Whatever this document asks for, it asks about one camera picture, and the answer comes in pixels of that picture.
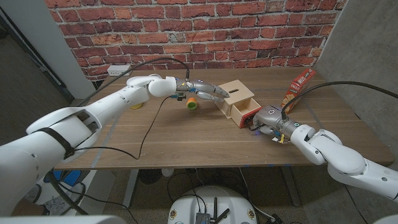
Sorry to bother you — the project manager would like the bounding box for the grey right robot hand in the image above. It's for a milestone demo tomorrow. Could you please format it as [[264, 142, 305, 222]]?
[[253, 105, 301, 138]]

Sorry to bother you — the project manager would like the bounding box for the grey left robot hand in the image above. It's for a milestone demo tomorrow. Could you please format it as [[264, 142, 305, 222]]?
[[175, 78, 231, 103]]

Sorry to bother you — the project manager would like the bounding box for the wooden drawer with red front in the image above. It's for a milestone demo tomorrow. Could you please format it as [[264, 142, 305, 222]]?
[[230, 96, 262, 129]]

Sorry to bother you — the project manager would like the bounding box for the wooden box with slot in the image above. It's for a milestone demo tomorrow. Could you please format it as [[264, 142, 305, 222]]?
[[215, 79, 255, 119]]

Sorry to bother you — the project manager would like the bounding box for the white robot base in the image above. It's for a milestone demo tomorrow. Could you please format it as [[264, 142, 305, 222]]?
[[167, 185, 258, 224]]

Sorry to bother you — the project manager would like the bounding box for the red cracker package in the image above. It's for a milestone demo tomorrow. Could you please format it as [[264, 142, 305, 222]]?
[[280, 68, 317, 114]]

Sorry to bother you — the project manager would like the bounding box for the small grey computer box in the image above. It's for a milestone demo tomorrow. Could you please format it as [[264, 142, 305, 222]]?
[[195, 212, 211, 224]]

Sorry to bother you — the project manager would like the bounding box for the grey tape strip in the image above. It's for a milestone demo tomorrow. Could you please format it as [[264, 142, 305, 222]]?
[[303, 101, 323, 131], [91, 116, 121, 169]]

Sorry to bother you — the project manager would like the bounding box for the red brick printed backdrop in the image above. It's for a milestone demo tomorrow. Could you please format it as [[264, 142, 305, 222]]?
[[45, 0, 348, 82]]

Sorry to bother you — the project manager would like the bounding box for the grey table leg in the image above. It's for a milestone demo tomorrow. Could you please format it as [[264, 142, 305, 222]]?
[[280, 166, 302, 207]]

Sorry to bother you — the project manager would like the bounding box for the white power outlet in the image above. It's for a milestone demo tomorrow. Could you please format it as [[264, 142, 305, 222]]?
[[106, 64, 133, 77]]

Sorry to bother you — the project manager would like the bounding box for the white table leg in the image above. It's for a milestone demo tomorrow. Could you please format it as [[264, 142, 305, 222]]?
[[122, 169, 140, 210]]

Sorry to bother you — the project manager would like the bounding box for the blue and white object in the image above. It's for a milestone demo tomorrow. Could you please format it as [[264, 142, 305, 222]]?
[[24, 169, 91, 215]]

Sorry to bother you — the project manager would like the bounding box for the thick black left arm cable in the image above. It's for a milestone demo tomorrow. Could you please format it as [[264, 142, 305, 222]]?
[[76, 57, 190, 107]]

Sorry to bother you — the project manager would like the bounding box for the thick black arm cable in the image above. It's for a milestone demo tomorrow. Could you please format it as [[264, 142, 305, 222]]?
[[280, 80, 398, 122], [76, 57, 190, 107]]

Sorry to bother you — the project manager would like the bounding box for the yellow white wire connector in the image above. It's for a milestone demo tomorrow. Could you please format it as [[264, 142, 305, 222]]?
[[272, 133, 290, 144]]

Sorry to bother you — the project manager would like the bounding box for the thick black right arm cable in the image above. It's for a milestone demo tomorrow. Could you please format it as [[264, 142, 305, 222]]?
[[280, 80, 398, 122]]

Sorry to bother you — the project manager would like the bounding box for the thin black cable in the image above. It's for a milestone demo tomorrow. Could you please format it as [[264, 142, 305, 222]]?
[[73, 95, 172, 161]]

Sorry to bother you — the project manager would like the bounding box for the black strap on left arm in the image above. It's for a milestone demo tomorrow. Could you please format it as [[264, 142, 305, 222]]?
[[36, 126, 76, 160]]

